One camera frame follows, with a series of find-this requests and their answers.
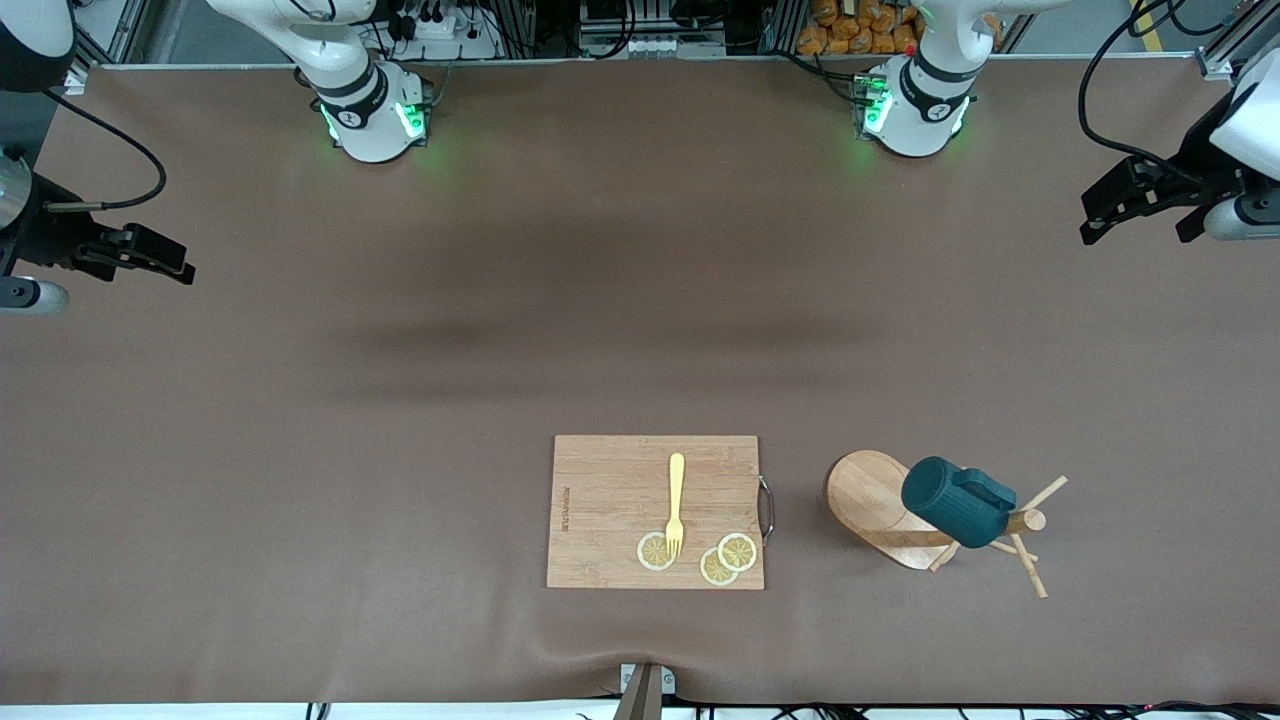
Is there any teal cup with yellow inside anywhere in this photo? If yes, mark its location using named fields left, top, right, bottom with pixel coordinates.
left=901, top=457, right=1019, bottom=549

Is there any wooden mug tree rack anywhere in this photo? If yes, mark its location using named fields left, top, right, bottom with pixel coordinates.
left=826, top=450, right=1069, bottom=599

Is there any brown table mat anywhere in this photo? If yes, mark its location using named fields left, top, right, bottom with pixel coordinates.
left=0, top=60, right=1280, bottom=706

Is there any small electronics box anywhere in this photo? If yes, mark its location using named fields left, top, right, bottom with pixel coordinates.
left=852, top=72, right=891, bottom=138

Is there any orange objects pile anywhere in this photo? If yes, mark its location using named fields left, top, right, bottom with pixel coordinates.
left=797, top=0, right=926, bottom=56

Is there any white power strip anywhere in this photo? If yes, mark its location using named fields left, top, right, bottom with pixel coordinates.
left=385, top=0, right=501, bottom=61

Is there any white connector box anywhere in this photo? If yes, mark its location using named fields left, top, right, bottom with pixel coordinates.
left=578, top=30, right=728, bottom=59

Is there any wooden cutting board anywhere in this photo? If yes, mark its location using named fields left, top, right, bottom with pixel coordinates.
left=546, top=435, right=766, bottom=591

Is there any yellow plastic fork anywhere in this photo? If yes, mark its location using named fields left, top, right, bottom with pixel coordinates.
left=665, top=453, right=687, bottom=558

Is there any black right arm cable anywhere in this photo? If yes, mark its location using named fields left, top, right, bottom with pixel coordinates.
left=45, top=88, right=168, bottom=211

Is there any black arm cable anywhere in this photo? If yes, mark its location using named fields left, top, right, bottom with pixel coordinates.
left=45, top=88, right=168, bottom=211
left=1078, top=0, right=1216, bottom=186

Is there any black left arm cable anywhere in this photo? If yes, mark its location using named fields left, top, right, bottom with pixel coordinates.
left=1078, top=0, right=1216, bottom=186

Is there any aluminium frame rail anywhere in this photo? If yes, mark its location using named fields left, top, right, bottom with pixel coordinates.
left=70, top=0, right=151, bottom=71
left=1195, top=0, right=1280, bottom=81

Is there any metal table edge bracket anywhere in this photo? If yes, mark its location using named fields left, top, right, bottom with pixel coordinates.
left=618, top=662, right=677, bottom=720

